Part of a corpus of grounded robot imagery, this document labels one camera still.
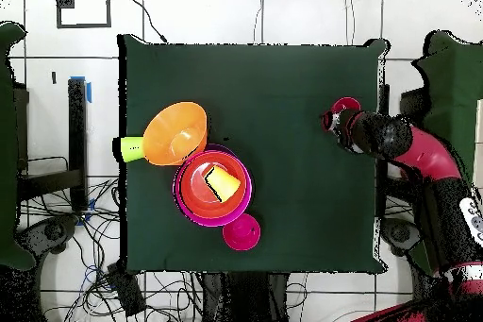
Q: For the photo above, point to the red-pink cup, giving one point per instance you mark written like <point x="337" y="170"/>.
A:
<point x="346" y="103"/>

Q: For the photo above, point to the yellow cup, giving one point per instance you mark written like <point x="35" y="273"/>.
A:
<point x="224" y="184"/>

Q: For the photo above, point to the red-orange bowl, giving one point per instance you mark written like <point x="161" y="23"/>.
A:
<point x="192" y="193"/>

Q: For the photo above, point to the large pink bowl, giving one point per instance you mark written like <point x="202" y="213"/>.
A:
<point x="211" y="222"/>

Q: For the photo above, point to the large orange bowl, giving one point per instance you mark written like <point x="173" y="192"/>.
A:
<point x="169" y="129"/>

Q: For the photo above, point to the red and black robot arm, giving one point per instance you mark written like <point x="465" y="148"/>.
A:
<point x="415" y="148"/>

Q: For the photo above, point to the dark green tablecloth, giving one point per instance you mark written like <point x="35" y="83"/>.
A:
<point x="264" y="84"/>

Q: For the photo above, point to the green cloth side table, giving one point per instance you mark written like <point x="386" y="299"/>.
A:
<point x="453" y="84"/>
<point x="7" y="148"/>

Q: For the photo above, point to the black chair base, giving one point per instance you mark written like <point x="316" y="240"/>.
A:
<point x="53" y="231"/>
<point x="400" y="235"/>

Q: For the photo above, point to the small red-pink bowl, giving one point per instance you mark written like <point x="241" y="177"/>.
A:
<point x="241" y="237"/>

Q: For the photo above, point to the lime green cup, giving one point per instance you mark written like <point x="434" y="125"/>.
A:
<point x="132" y="148"/>

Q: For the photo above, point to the blue tape strip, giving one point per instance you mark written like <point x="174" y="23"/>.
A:
<point x="89" y="93"/>

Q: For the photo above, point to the black floor box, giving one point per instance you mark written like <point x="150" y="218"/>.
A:
<point x="126" y="291"/>

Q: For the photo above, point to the black metal frame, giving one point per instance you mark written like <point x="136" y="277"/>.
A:
<point x="411" y="101"/>
<point x="77" y="129"/>

